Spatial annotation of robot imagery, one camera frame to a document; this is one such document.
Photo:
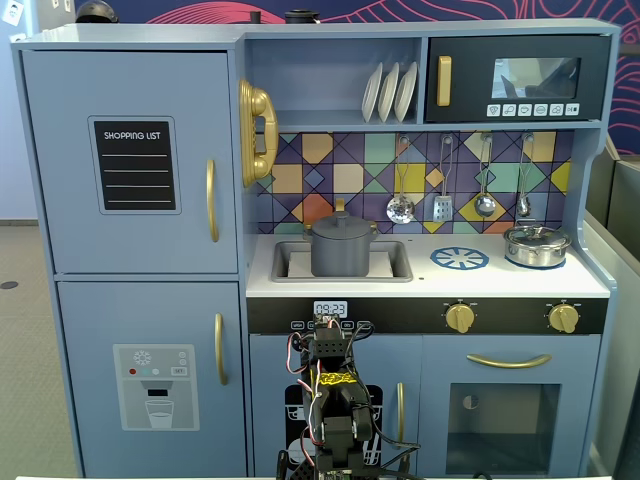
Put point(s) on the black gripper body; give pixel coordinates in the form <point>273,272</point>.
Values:
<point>328,323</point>

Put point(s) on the gray pot lid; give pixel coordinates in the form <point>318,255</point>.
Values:
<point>341,229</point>

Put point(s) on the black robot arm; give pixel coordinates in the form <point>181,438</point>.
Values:
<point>340,425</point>

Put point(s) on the stainless steel pot lid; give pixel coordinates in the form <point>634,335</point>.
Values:
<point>536,234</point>

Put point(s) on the blue dishwasher door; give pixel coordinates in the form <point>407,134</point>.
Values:
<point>270,360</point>

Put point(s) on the gray plastic pot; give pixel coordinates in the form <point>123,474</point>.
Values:
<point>340,255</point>

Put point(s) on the blue oven door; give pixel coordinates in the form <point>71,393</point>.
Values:
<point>435,360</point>

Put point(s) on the gray sink basin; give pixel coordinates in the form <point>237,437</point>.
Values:
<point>400,260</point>

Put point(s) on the gold stove knob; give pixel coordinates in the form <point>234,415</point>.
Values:
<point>460,317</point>
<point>564,317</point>

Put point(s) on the gold faucet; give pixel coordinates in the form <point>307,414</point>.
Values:
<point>339,204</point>

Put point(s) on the steel skimmer spoon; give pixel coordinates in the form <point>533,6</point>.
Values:
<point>400,210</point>

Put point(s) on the gray ice dispenser sticker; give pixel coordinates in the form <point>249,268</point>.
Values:
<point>156,395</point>

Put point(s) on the steel slotted spatula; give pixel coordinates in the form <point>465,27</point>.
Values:
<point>442,208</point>

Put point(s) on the steel ladle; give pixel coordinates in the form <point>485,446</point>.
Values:
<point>484,205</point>

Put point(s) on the gold toy telephone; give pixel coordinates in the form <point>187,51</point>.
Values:
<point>256,130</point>

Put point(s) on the small steel spoon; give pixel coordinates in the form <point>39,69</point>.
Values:
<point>523,206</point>

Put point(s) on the blue freezer door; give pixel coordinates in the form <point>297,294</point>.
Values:
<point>90,310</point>

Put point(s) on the white plate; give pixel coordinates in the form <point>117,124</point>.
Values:
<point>386,97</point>
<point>406,92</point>
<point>370,97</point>

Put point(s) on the black shopping list board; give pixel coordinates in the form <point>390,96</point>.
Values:
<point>134,165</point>

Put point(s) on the blue fridge door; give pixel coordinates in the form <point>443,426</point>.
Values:
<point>65,240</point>

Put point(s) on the black toy microwave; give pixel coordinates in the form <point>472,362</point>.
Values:
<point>470,75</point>

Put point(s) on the round floor outlet cover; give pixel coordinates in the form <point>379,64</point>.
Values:
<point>8,285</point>

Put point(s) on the small black cylinder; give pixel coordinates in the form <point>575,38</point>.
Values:
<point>255,17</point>

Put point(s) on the blue toy kitchen unit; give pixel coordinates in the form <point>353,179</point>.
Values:
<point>150,40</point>

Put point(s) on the black rounded helmet object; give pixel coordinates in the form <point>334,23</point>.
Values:
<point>96,12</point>

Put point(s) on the small wrist camera board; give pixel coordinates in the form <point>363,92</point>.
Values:
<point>330,323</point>

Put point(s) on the paper photo on wall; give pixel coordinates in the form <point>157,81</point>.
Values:
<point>12,13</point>

